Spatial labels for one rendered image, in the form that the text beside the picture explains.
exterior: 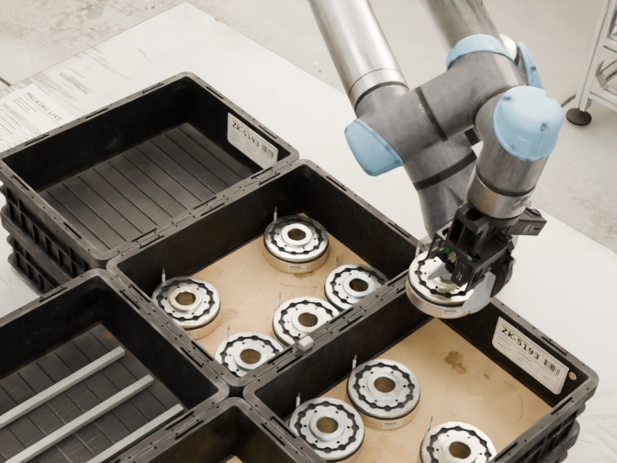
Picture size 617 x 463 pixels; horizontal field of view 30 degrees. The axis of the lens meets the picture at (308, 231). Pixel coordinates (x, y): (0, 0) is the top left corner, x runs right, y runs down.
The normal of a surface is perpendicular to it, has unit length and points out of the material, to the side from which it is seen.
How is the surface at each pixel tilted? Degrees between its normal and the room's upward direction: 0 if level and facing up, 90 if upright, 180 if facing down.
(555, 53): 0
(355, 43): 29
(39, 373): 0
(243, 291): 0
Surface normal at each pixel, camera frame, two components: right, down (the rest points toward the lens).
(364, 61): -0.34, -0.47
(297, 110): 0.07, -0.73
